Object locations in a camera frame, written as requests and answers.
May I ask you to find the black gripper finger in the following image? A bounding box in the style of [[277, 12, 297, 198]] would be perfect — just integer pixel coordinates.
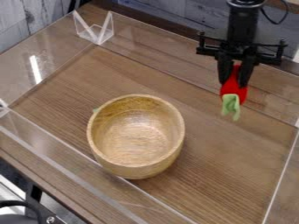
[[218, 53, 234, 84], [238, 55, 257, 88]]

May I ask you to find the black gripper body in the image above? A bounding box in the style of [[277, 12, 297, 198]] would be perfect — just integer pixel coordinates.
[[197, 31, 287, 65]]

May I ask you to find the red plush strawberry toy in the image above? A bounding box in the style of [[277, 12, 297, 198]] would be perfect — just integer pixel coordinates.
[[219, 65, 249, 121]]

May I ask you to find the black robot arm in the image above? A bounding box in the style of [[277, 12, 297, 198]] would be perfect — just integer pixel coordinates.
[[197, 0, 290, 88]]

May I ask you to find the wooden bowl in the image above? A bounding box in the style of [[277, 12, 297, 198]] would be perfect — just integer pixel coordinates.
[[87, 94, 186, 179]]

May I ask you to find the clear acrylic corner bracket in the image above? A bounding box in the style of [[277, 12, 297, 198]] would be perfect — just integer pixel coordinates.
[[72, 11, 115, 46]]

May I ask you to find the black table leg bracket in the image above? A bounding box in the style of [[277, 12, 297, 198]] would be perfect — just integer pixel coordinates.
[[24, 184, 67, 224]]

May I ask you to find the black cable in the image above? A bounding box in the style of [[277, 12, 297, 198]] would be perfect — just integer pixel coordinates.
[[0, 199, 40, 224]]

